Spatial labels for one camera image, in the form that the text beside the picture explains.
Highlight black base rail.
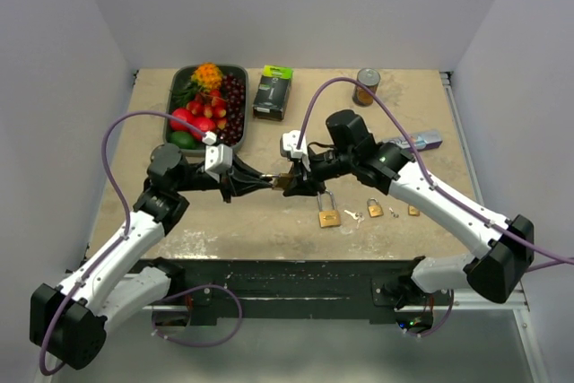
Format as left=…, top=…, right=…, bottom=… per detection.
left=80, top=257, right=454, bottom=326

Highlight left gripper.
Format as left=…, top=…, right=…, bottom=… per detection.
left=178, top=152, right=275, bottom=205

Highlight orange label tin can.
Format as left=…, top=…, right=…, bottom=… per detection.
left=352, top=68, right=380, bottom=107

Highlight orange flower bunch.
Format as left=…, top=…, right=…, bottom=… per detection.
left=190, top=63, right=223, bottom=92

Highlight grey fruit tray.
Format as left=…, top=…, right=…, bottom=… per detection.
left=164, top=63, right=248, bottom=156

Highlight black green razor box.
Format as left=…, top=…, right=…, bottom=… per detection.
left=252, top=65, right=293, bottom=121

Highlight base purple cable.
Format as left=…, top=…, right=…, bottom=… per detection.
left=398, top=288, right=455, bottom=338
left=151, top=283, right=244, bottom=348

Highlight dark red grapes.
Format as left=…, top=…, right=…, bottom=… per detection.
left=217, top=74, right=247, bottom=146

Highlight red strawberries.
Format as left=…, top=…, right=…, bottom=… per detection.
left=186, top=90, right=228, bottom=131

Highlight red apple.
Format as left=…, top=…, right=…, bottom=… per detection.
left=170, top=108, right=216, bottom=140

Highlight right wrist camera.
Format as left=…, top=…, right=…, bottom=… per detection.
left=280, top=130, right=310, bottom=170

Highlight silver keys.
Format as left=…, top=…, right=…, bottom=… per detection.
left=344, top=210, right=364, bottom=228

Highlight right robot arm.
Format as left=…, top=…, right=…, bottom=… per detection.
left=280, top=109, right=534, bottom=308

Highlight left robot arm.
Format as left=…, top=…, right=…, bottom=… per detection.
left=30, top=144, right=272, bottom=375

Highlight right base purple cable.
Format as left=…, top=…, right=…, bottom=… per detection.
left=398, top=288, right=455, bottom=338

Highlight green fruit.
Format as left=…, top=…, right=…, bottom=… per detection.
left=169, top=131, right=196, bottom=150

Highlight large brass padlock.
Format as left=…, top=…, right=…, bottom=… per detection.
left=317, top=189, right=342, bottom=229
left=261, top=173, right=293, bottom=190

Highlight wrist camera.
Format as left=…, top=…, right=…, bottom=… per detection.
left=280, top=130, right=310, bottom=170
left=202, top=132, right=233, bottom=179

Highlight small brass padlock with key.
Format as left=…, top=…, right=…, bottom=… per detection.
left=367, top=197, right=384, bottom=218

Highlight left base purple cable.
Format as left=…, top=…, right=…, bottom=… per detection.
left=151, top=283, right=244, bottom=348

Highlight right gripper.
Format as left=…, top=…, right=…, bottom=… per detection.
left=279, top=149, right=354, bottom=198

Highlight small silver key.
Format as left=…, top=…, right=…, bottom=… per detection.
left=389, top=207, right=399, bottom=218

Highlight long shackle brass padlock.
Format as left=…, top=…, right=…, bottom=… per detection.
left=407, top=205, right=421, bottom=216

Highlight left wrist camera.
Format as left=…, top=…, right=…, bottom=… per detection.
left=202, top=132, right=233, bottom=179

